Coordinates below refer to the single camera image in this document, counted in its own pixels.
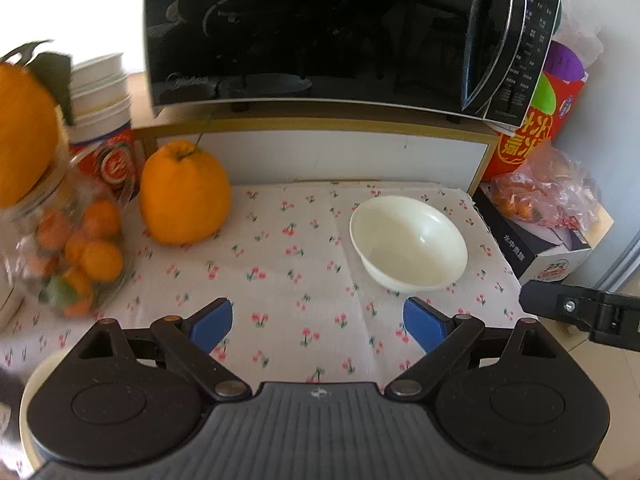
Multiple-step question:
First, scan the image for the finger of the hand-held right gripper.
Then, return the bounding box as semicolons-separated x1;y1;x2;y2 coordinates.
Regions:
518;279;640;354

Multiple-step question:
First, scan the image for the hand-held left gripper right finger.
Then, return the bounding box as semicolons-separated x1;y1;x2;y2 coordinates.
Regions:
385;296;554;401

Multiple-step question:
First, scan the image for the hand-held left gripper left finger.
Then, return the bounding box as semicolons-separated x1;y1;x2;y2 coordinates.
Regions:
81;297;252;402

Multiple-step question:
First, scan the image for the small off-white flared bowl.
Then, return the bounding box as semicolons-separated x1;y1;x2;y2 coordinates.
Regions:
349;196;469;294

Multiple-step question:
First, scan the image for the black and white cardboard box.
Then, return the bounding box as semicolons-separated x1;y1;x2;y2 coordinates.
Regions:
472;185;617;287

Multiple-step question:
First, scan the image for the cherry print tablecloth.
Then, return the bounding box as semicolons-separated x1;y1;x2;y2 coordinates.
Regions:
0;182;540;402

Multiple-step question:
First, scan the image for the plastic bag of kumquats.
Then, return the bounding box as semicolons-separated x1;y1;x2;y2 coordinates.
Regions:
487;146;607;234

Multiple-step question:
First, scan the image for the large orange with stem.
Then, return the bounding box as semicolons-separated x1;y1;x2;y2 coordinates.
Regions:
139;140;232;247

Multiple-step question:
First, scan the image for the glass jar of kumquats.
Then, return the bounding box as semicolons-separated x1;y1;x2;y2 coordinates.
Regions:
0;152;137;319

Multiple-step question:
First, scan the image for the red cardboard box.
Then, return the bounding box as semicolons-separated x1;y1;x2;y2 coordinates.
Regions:
482;72;589;182

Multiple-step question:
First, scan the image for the white shelf with wooden edge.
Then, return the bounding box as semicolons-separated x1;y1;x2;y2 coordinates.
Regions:
132;116;502;197

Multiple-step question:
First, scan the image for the purple plastic object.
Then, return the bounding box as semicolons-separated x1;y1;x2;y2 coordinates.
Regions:
544;40;587;82

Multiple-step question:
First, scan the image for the white plastic bag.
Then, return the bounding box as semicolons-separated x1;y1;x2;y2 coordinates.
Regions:
552;7;609;69

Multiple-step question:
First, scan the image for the orange with green leaves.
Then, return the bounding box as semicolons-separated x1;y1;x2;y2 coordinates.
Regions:
0;40;77;209

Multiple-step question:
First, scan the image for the black microwave oven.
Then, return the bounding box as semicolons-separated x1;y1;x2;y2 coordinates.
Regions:
144;0;564;129

